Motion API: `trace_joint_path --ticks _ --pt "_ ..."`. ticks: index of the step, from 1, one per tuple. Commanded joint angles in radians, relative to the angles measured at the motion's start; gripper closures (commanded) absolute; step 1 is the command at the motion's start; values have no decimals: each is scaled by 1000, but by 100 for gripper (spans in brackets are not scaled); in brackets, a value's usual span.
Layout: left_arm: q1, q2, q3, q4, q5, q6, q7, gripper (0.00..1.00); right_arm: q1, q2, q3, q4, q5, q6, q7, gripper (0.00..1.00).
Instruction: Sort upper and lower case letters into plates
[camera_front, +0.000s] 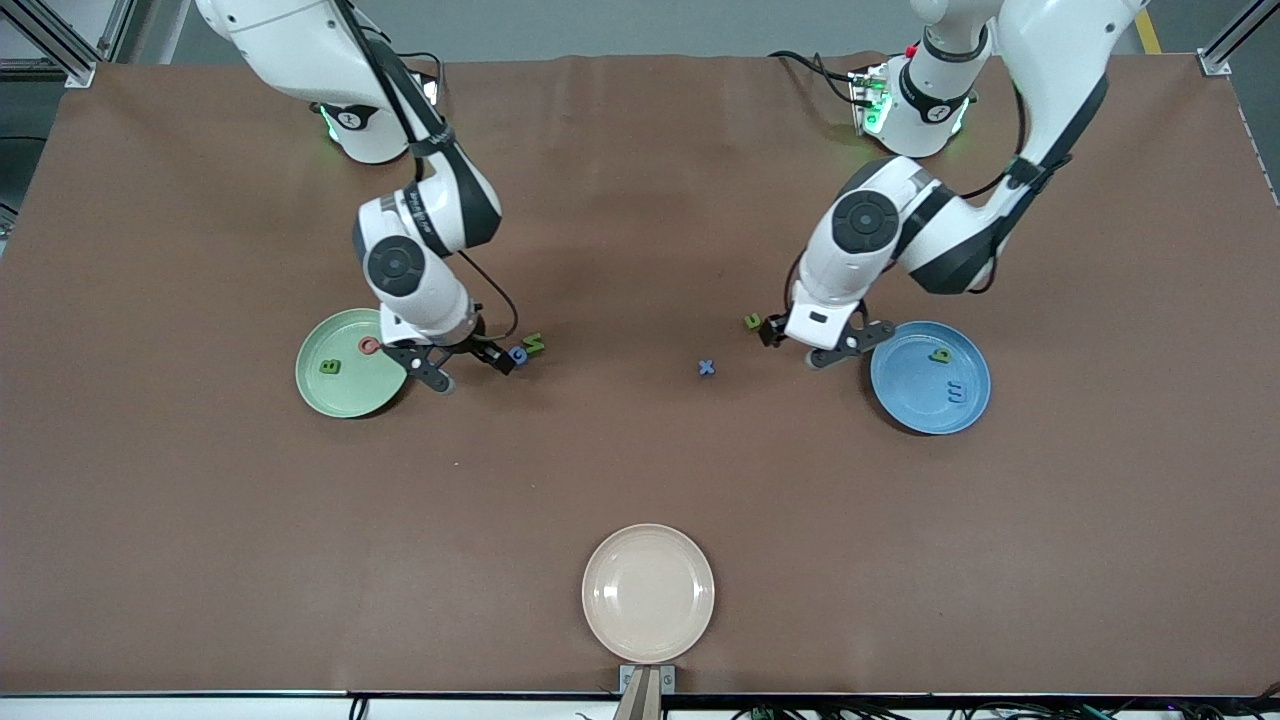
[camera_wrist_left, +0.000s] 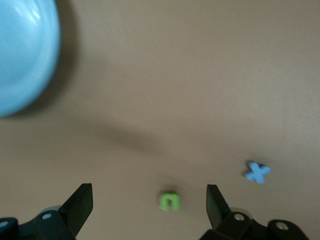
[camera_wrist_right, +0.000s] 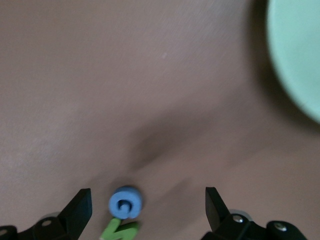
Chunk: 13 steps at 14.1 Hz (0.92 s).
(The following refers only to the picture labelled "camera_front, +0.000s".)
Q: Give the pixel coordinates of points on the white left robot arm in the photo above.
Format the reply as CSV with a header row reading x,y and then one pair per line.
x,y
1050,60

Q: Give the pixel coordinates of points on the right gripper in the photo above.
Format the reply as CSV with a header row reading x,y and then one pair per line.
x,y
484,348

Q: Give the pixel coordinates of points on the blue plate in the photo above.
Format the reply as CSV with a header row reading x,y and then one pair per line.
x,y
915,400

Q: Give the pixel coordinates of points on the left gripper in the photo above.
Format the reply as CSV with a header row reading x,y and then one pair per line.
x,y
773,330

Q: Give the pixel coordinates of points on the cream plate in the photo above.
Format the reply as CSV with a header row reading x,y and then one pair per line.
x,y
648,593

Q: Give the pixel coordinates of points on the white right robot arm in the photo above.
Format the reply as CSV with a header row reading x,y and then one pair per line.
x,y
290,40

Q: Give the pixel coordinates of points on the silver arm base connector plate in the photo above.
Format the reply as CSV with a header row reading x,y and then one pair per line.
x,y
428,92
868,100

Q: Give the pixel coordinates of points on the green capital letter N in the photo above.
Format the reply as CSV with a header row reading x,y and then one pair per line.
x,y
534,344

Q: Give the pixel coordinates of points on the blue lowercase letter m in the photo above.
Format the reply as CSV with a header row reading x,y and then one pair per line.
x,y
957,393

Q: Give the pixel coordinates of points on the brown table mat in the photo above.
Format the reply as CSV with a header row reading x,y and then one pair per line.
x,y
640,200

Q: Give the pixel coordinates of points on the red capital letter C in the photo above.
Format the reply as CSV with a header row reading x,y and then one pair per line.
x,y
363,341

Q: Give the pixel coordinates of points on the blue capital letter G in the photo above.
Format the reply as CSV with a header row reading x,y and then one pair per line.
x,y
511,356

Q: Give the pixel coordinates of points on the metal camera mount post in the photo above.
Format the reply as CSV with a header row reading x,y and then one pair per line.
x,y
640,700

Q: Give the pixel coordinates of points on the green plate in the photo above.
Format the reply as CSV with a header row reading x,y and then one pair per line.
x,y
340,395

